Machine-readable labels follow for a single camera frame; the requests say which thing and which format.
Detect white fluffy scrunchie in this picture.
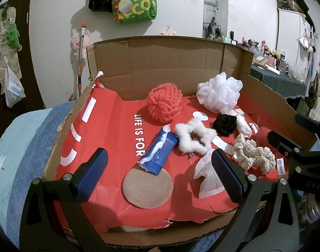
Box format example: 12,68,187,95
174,117,218,155

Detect clear plastic bag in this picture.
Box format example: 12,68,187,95
4,65,26,108

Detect dark clothes on cabinet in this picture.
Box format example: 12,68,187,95
287,0,320,32

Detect white mesh bath pouf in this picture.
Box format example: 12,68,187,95
196,73,243,114

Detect table with dark green cloth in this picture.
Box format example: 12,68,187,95
250,64,306,100

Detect cardboard box with red lining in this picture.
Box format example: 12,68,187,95
41,35,316,246

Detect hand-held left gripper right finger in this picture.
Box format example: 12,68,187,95
211,148,301,252

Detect green tote bag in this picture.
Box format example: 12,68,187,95
113,0,157,25

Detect cream crochet scrunchie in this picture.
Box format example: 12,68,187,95
233,134,276,174

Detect patterned suitcase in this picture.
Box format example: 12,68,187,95
277,0,301,11

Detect hanging clothes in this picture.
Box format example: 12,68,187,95
304,55,320,111

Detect blue packet with white ribbon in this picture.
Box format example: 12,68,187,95
138,125,179,176

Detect black scrunchie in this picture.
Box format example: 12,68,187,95
212,114,237,137

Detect pink pig plush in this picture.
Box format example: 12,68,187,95
70,30,91,59

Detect white paper sachet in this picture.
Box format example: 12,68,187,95
194,155,225,198

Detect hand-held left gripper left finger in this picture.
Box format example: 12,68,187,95
18,147,109,252

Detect mop pole with orange grip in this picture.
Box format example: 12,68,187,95
75,22,87,99

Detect clutter of cosmetics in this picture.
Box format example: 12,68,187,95
206,30,305,80

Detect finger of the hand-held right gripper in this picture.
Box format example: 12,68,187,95
268,130,305,160
295,113,320,137

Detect green plush frog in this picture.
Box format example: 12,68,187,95
6,24,22,50

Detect coral mesh bath pouf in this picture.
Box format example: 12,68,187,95
146,82,183,123

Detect white cabinet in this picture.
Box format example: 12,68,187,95
277,8,320,61

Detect dark brown door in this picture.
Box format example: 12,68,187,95
0,0,47,142

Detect white cloth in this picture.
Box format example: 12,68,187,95
236,115,252,138

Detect hanging door organizer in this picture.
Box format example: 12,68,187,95
0,5,21,95

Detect red plush with white label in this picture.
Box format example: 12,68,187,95
254,126,289,175

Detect beige round pad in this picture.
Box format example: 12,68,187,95
122,167,173,209

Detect wall mirror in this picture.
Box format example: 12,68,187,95
203,0,229,40

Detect light blue blanket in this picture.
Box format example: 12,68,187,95
0,109,54,242

